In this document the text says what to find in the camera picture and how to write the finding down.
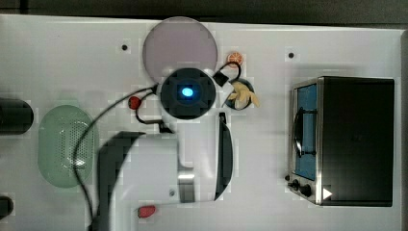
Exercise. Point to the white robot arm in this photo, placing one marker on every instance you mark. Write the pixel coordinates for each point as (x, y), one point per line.
(189, 160)

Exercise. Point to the red toy piece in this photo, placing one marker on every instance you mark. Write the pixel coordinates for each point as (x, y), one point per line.
(146, 211)

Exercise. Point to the green plastic strainer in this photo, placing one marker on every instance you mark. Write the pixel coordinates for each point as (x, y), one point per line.
(58, 133)

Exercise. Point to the black cylinder object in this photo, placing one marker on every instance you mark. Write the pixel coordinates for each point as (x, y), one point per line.
(16, 116)

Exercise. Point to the orange slice toy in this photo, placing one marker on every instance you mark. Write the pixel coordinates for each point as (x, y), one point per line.
(234, 57)

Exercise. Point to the red strawberry toy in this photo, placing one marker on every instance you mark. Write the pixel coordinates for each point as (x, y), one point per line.
(134, 102)

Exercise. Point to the silver toaster oven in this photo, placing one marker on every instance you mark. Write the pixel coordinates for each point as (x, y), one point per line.
(343, 141)

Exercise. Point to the yellow plush banana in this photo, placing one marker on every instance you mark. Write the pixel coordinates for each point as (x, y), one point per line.
(242, 96)

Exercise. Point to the black object at edge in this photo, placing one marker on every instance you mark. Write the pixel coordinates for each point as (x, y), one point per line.
(6, 206)

